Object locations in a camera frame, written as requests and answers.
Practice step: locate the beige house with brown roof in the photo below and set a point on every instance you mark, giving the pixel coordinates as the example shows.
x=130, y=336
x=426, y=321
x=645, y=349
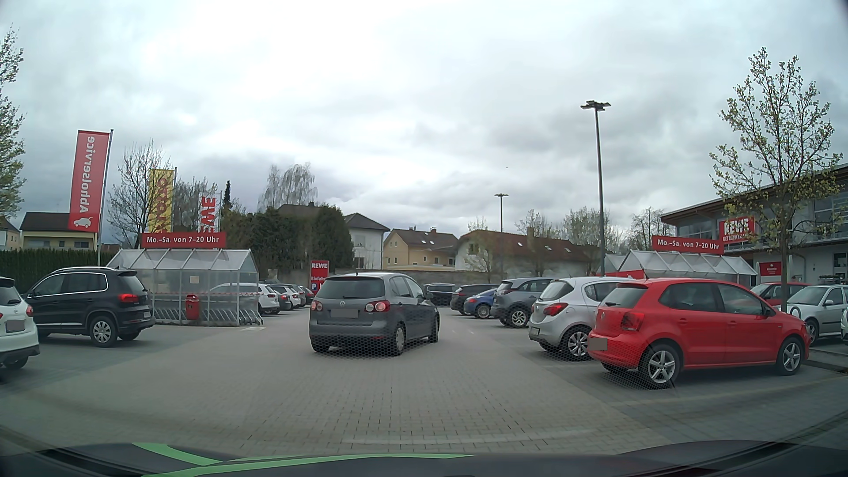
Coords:
x=419, y=248

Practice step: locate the black car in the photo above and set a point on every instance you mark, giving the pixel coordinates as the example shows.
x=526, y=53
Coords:
x=440, y=293

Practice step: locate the white house with dark roof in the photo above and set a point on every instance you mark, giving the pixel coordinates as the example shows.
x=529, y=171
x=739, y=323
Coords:
x=361, y=238

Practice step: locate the dark car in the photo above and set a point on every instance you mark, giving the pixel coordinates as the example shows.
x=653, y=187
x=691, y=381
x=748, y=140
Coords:
x=472, y=295

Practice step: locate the blue car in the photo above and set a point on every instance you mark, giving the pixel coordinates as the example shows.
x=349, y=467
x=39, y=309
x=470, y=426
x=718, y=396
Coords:
x=481, y=303

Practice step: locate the grey hatchback car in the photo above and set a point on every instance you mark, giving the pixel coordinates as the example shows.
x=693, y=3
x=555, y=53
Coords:
x=371, y=311

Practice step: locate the white house with brown roof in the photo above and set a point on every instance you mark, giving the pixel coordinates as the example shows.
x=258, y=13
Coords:
x=523, y=255

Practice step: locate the red sign pillar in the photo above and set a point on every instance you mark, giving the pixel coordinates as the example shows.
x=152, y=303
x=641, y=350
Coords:
x=319, y=273

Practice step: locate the grey suv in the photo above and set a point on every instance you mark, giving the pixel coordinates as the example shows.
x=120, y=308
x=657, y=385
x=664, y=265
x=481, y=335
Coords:
x=520, y=298

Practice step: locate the dark evergreen trees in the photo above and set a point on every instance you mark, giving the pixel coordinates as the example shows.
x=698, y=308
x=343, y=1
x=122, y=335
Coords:
x=291, y=242

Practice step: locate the bare birch tree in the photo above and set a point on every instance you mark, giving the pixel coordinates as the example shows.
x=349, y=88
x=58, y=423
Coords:
x=289, y=185

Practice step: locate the row of parked cars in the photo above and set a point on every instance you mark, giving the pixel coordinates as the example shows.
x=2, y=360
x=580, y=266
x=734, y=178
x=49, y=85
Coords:
x=281, y=297

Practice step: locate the grey paved car park ground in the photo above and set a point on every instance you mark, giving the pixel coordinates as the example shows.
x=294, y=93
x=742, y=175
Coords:
x=411, y=397

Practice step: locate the silver hatchback car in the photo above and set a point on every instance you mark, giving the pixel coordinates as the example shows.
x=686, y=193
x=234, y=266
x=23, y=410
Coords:
x=570, y=308

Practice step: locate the row of bare trees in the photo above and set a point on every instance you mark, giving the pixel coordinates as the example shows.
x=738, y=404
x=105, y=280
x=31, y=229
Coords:
x=596, y=228

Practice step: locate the white and red banner flag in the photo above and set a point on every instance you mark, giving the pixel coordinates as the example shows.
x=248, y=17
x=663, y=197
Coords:
x=209, y=213

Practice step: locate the car's own bonnet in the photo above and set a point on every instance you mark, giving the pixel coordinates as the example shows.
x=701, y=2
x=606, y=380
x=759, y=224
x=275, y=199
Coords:
x=424, y=464

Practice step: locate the glass trolley shelter with sign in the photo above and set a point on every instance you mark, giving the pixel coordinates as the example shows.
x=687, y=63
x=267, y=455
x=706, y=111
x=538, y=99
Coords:
x=199, y=285
x=689, y=263

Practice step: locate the red waste bin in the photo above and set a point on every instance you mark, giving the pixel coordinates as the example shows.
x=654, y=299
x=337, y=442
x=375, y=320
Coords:
x=192, y=307

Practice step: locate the yellow banner flag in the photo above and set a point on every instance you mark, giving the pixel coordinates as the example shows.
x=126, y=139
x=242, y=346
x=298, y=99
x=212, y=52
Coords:
x=161, y=200

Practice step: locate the red hatchback car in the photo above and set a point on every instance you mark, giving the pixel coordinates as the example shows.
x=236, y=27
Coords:
x=689, y=324

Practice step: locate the red banner flag on pole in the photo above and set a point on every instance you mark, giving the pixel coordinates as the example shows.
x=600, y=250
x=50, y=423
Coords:
x=89, y=180

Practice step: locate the black suv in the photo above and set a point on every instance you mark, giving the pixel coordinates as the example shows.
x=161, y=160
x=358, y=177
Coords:
x=86, y=301

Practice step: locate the young tree with light leaves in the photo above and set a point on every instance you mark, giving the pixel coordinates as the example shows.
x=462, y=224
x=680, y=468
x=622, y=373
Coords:
x=782, y=165

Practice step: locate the yellow house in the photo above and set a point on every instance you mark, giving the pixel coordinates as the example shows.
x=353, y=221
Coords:
x=56, y=232

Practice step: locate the green hedge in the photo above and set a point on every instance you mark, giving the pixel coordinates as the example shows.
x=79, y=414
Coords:
x=40, y=263

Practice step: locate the supermarket building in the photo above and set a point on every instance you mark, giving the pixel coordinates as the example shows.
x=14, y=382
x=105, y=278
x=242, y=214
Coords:
x=815, y=232

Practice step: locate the white car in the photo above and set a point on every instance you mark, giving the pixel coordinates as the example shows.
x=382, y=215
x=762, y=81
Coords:
x=13, y=324

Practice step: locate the tree with sparse leaves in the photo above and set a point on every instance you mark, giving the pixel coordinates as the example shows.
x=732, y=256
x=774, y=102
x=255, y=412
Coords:
x=9, y=126

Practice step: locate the tall double lamp post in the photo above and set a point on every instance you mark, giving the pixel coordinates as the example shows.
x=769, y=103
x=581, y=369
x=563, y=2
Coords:
x=599, y=192

